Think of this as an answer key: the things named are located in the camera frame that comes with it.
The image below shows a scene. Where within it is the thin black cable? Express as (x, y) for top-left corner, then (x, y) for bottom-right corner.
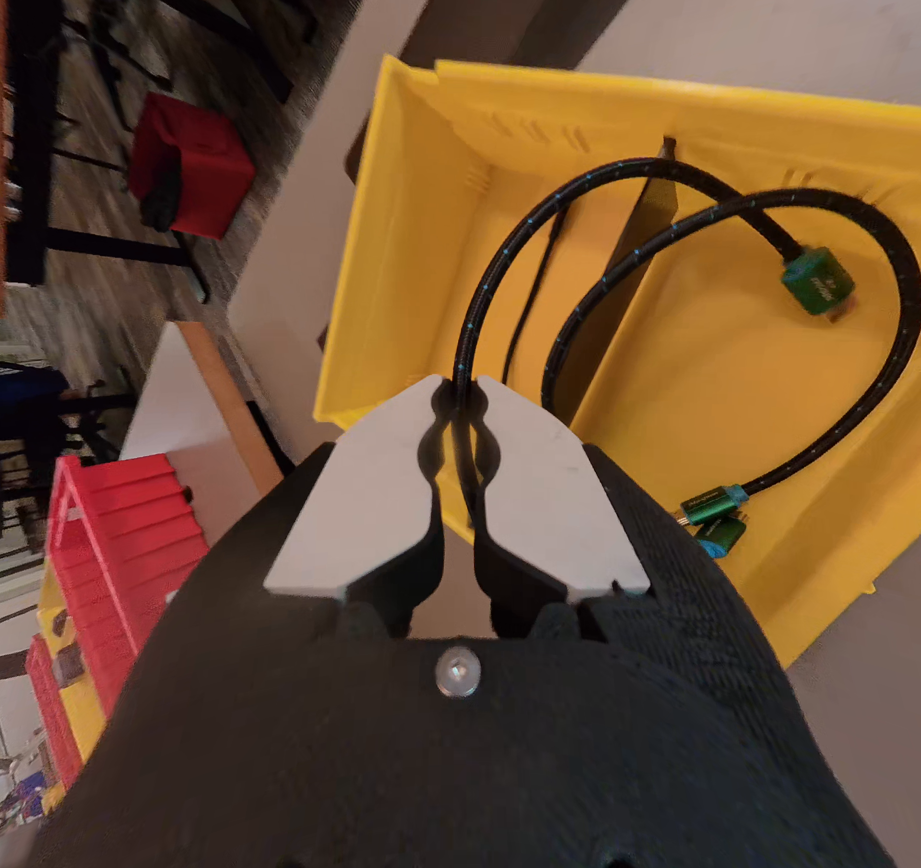
(501, 204), (571, 385)

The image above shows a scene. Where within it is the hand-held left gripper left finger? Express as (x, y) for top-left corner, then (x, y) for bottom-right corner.
(262, 375), (454, 601)

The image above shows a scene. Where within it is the red divided parts bin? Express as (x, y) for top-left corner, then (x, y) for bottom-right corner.
(45, 452), (211, 714)

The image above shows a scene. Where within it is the red storage cube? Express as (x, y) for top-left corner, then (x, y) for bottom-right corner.
(128, 93), (258, 240)

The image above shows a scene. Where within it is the white table with wood edge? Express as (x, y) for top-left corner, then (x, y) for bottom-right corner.
(118, 321), (296, 480)

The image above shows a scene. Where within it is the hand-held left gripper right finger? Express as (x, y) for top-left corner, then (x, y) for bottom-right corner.
(471, 375), (652, 606)

